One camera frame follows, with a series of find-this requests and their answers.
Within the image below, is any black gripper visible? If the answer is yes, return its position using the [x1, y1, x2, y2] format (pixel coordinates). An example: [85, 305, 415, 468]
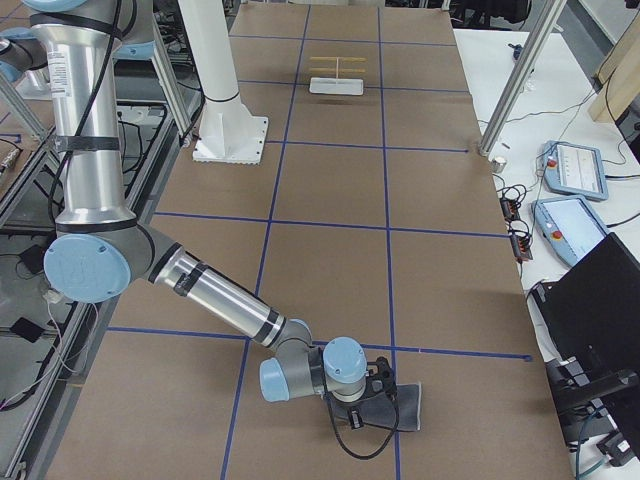
[361, 356, 395, 401]

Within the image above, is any grey terry towel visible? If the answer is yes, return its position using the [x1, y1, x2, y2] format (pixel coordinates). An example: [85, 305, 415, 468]
[357, 382, 422, 432]

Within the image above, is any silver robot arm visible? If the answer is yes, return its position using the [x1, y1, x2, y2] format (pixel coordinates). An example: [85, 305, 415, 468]
[29, 1, 397, 406]

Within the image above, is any white wooden towel rack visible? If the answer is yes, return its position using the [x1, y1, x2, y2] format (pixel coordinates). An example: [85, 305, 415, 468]
[309, 56, 367, 96]

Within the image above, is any black laptop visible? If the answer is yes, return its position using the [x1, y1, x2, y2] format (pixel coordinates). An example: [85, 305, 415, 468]
[532, 233, 639, 372]

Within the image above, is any lower teach pendant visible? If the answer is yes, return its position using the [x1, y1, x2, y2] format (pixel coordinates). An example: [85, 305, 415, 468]
[532, 194, 610, 267]

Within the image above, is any teach pendant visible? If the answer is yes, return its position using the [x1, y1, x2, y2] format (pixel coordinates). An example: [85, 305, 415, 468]
[541, 140, 609, 201]
[532, 194, 610, 267]

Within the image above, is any upper teach pendant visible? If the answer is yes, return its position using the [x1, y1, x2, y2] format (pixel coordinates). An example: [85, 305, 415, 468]
[541, 140, 609, 201]

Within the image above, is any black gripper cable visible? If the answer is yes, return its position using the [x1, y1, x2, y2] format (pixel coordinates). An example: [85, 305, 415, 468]
[323, 389, 401, 460]

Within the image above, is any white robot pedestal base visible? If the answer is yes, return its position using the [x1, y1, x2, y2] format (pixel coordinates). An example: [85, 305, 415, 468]
[178, 0, 269, 165]

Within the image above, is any aluminium frame post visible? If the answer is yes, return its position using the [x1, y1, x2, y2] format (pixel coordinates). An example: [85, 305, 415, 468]
[478, 0, 567, 157]

